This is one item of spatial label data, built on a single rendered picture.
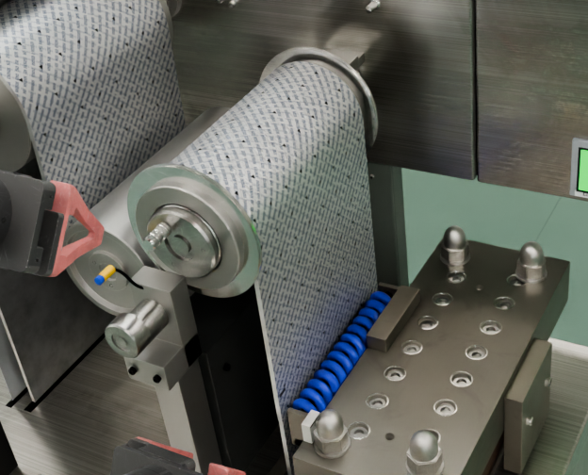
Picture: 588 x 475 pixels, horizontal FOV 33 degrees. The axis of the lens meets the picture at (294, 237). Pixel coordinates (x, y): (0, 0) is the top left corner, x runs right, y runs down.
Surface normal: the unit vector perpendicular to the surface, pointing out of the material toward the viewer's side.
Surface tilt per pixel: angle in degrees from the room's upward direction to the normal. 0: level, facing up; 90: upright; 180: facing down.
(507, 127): 90
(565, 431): 0
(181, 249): 90
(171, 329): 90
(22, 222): 50
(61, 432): 0
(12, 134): 90
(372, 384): 0
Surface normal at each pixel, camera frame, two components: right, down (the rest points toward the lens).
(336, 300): 0.87, 0.20
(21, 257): -0.45, -0.10
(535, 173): -0.48, 0.55
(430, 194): -0.11, -0.81
